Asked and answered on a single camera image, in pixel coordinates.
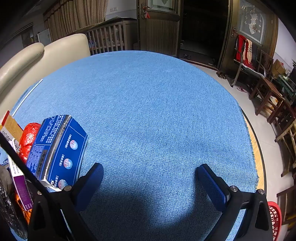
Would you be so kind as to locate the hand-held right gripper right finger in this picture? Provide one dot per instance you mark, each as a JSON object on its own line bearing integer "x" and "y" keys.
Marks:
{"x": 212, "y": 187}

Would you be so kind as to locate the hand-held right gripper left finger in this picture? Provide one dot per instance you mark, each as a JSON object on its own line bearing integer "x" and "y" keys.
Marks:
{"x": 90, "y": 185}

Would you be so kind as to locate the blue box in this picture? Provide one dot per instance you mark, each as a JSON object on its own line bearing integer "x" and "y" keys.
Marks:
{"x": 67, "y": 143}

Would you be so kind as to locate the white and purple box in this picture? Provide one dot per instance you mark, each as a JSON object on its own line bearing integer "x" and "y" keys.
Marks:
{"x": 22, "y": 190}

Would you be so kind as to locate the red plastic basket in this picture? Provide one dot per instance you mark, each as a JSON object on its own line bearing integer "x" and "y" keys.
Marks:
{"x": 275, "y": 220}

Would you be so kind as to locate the orange plastic bag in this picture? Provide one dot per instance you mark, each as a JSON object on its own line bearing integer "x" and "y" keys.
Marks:
{"x": 19, "y": 200}

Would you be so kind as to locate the red plastic bag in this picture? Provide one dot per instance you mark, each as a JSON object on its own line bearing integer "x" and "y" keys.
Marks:
{"x": 27, "y": 139}

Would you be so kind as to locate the white and red box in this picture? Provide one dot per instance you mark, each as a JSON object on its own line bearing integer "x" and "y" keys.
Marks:
{"x": 11, "y": 125}

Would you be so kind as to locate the light wooden chair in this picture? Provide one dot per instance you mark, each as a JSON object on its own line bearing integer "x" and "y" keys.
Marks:
{"x": 286, "y": 139}

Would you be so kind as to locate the blue tablecloth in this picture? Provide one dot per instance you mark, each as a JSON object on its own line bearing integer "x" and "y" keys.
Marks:
{"x": 150, "y": 115}

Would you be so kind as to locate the red slipper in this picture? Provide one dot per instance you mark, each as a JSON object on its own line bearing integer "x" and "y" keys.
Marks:
{"x": 241, "y": 88}

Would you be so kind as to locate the dark wooden chair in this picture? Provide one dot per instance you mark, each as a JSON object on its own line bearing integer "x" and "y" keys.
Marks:
{"x": 266, "y": 85}

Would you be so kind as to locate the cardboard box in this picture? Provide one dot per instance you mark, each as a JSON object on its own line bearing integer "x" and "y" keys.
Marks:
{"x": 277, "y": 67}

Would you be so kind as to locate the cream leather sofa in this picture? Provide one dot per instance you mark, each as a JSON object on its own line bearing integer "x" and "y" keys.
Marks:
{"x": 57, "y": 51}

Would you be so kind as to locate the red and white cloth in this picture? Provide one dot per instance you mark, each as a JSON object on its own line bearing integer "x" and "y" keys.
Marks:
{"x": 242, "y": 48}

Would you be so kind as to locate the wooden crib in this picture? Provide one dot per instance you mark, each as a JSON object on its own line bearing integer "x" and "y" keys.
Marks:
{"x": 108, "y": 34}

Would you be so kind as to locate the white board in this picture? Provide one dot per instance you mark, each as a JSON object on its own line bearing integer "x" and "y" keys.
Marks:
{"x": 44, "y": 37}

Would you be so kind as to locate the brown door with keys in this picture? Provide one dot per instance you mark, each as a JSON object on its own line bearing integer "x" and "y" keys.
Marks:
{"x": 159, "y": 34}

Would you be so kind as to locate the beige curtain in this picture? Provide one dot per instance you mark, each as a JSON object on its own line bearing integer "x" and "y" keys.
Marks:
{"x": 76, "y": 16}

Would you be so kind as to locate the brown door with glass pane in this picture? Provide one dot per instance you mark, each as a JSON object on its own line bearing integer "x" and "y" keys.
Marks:
{"x": 231, "y": 14}

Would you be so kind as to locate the red key tassel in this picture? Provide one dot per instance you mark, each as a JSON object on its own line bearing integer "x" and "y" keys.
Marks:
{"x": 146, "y": 14}

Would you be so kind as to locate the metal frame chair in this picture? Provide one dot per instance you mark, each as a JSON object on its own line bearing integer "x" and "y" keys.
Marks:
{"x": 239, "y": 69}

